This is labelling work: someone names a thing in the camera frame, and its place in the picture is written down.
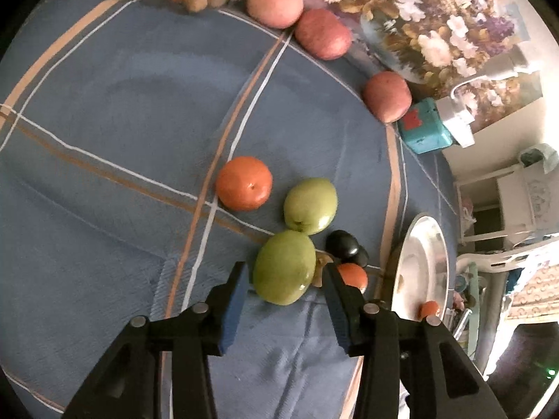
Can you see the red apple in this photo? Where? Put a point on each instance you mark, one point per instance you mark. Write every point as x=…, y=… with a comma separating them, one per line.
x=274, y=5
x=323, y=33
x=387, y=96

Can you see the teal box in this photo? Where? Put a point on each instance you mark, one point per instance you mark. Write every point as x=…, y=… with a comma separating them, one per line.
x=423, y=128

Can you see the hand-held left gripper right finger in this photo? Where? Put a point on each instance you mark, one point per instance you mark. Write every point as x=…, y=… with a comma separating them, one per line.
x=338, y=314

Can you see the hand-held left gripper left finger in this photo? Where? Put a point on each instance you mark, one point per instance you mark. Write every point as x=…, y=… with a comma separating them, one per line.
x=233, y=310

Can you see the floral wall poster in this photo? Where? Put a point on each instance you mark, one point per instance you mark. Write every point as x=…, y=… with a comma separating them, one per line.
x=432, y=22

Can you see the brown kiwi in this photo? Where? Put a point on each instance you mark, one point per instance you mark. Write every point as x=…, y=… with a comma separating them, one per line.
x=195, y=3

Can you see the white cabinet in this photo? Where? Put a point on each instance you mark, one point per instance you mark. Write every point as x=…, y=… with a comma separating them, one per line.
x=506, y=203

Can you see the green apple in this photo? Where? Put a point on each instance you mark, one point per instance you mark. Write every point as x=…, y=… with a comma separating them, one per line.
x=284, y=267
x=310, y=206

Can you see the orange tangerine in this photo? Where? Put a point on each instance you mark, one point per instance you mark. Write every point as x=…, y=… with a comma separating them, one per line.
x=244, y=183

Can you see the small red tomato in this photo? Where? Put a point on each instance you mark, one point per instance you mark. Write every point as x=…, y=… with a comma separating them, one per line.
x=353, y=276
x=429, y=310

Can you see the silver metal plate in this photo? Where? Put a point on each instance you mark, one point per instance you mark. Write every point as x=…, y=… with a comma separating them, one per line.
x=421, y=266

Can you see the dark plum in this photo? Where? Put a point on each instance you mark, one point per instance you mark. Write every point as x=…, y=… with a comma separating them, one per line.
x=344, y=244

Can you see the blue plaid tablecloth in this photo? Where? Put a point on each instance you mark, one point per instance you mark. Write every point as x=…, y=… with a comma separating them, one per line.
x=174, y=174

